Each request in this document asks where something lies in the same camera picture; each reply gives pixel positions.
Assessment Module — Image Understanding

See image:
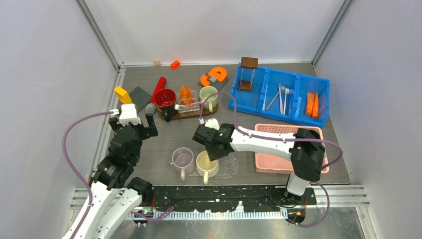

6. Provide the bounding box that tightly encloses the dark grey studded baseplate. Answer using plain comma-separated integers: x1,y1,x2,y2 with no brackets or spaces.
129,87,152,113

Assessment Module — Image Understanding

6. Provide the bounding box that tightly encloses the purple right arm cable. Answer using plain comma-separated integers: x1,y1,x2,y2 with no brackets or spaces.
199,92,343,228

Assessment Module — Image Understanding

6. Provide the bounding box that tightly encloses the light green mug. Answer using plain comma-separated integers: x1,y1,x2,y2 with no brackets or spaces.
199,86,218,112

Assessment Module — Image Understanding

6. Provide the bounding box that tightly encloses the blue plastic organizer bin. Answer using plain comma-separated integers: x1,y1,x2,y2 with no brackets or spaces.
228,66,330,127

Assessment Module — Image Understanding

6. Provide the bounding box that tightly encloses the grey baseplate with orange track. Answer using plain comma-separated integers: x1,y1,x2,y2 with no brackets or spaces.
198,66,228,91

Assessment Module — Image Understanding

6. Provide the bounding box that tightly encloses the clear glass toothbrush holder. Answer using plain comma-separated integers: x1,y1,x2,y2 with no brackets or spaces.
177,90,201,115

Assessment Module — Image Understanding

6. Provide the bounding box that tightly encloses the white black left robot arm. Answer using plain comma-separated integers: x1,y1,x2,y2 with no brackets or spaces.
64,104,158,239

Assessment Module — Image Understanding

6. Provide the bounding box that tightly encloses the yellow toy block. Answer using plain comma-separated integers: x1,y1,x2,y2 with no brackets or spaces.
114,86,133,104

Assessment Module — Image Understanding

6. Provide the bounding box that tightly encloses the lilac translucent mug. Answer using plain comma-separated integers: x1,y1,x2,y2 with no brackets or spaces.
171,147,196,182

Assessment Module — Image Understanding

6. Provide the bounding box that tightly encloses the pink plastic basket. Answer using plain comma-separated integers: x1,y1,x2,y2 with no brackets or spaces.
254,123,323,174

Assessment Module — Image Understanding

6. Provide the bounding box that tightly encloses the brown oval wooden tray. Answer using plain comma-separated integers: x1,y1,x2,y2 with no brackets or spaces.
157,104,219,120

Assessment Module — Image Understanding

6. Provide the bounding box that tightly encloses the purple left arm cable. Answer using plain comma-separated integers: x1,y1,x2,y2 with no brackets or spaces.
62,110,119,239

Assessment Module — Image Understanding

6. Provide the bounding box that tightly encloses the clear holder with brown lid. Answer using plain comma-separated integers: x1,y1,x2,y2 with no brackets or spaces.
238,57,258,92

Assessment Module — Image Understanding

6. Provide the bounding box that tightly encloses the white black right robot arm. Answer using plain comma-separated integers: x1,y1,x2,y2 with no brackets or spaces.
193,119,325,205

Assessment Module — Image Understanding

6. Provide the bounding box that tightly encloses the beige grey toothbrush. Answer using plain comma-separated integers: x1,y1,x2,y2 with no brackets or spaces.
266,86,285,110

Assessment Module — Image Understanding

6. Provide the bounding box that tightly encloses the cream yellow mug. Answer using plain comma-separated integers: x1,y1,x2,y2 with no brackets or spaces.
196,150,219,185

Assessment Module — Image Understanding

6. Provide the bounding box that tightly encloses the red glitter toy microphone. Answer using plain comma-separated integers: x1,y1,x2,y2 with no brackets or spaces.
145,77,167,114

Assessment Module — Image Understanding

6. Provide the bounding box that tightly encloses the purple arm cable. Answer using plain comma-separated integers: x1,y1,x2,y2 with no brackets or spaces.
199,92,343,228
62,110,119,239

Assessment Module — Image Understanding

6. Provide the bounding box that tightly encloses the small red block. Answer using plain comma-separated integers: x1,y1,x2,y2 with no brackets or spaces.
170,60,180,70

